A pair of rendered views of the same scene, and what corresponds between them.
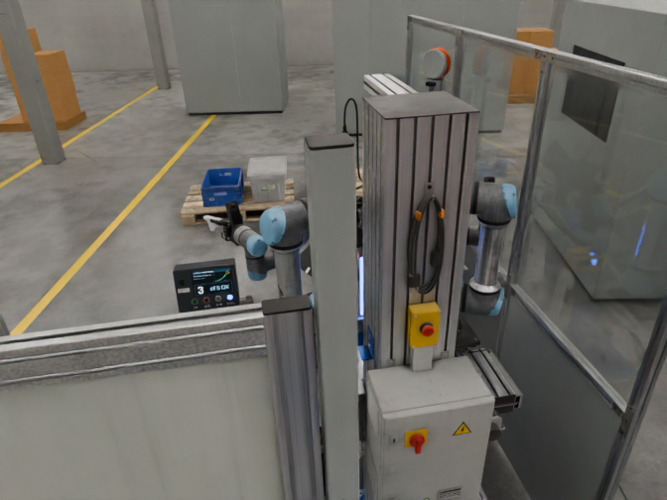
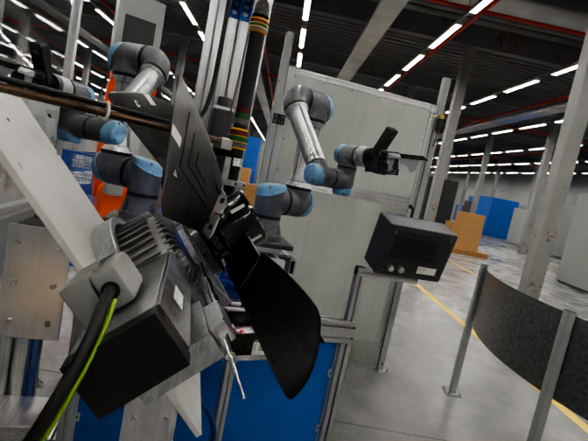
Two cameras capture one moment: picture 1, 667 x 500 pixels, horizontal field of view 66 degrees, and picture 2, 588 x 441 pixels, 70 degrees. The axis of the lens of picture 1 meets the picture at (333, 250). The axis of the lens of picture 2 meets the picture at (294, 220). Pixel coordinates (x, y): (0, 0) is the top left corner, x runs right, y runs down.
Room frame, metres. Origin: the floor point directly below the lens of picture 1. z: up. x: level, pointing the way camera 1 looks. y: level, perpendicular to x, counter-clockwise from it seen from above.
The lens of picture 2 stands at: (3.34, 0.00, 1.32)
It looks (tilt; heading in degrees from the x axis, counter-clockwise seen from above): 6 degrees down; 175
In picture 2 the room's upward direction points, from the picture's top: 12 degrees clockwise
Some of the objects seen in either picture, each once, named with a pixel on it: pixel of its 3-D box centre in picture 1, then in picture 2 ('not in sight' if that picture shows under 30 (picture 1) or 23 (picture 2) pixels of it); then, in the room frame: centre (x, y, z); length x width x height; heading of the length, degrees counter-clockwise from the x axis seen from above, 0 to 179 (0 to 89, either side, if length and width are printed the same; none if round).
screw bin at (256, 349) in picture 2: not in sight; (254, 332); (2.14, 0.06, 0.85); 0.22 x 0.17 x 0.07; 114
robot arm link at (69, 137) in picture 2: (482, 237); (75, 125); (1.89, -0.63, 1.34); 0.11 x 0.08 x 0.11; 73
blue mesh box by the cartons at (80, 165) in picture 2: not in sight; (100, 181); (-4.49, -2.83, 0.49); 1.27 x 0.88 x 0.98; 177
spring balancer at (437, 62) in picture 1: (436, 63); not in sight; (2.87, -0.59, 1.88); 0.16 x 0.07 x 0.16; 44
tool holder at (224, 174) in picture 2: not in sight; (230, 163); (2.37, -0.08, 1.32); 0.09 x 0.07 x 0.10; 134
